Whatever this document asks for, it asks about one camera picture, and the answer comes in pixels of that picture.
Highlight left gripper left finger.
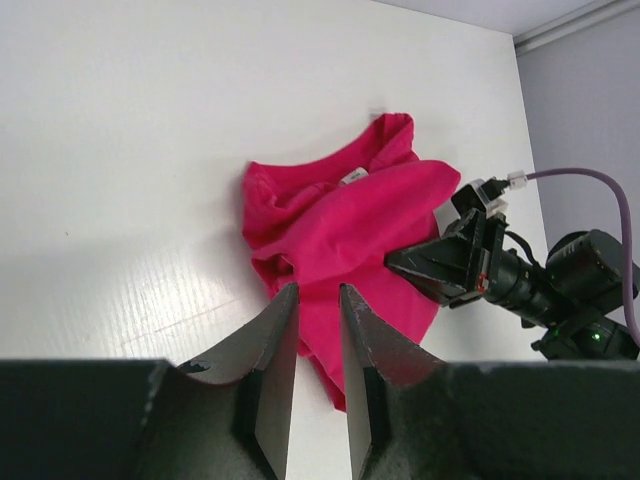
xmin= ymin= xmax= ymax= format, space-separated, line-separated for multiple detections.
xmin=1 ymin=284 xmax=299 ymax=479

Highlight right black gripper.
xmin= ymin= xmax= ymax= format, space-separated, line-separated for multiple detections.
xmin=384 ymin=209 xmax=575 ymax=329

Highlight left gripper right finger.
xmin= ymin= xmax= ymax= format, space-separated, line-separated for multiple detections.
xmin=339 ymin=284 xmax=639 ymax=479

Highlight pink t shirt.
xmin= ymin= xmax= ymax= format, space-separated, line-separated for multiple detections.
xmin=242 ymin=113 xmax=460 ymax=410

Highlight right aluminium frame post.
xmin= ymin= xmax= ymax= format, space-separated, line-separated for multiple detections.
xmin=513 ymin=0 xmax=639 ymax=56

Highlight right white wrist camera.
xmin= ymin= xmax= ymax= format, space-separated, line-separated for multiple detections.
xmin=451 ymin=177 xmax=510 ymax=218

